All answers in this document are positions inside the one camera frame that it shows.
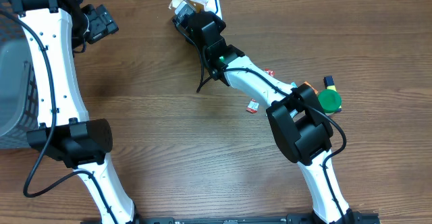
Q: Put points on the dark grey plastic basket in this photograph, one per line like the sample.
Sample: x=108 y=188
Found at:
x=19 y=97

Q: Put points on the yellow highlighter marker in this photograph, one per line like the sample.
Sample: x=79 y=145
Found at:
x=329 y=83

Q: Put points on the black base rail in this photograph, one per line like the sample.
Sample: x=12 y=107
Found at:
x=304 y=218

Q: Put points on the beige dog treat bag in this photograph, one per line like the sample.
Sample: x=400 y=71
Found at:
x=197 y=5

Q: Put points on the green lid jar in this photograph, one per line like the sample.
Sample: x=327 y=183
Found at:
x=330 y=101

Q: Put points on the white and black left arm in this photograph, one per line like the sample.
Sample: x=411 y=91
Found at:
x=55 y=31

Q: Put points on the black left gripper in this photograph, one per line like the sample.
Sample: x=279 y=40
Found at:
x=102 y=24

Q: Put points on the orange snack packet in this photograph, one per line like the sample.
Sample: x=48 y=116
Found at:
x=308 y=84

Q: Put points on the mint green tissue packet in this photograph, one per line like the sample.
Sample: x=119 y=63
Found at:
x=294 y=85

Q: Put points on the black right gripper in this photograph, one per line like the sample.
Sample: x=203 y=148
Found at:
x=219 y=23

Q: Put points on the red snack stick packet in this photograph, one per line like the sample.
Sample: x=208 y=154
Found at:
x=253 y=105

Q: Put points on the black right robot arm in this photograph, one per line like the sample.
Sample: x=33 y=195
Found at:
x=300 y=127

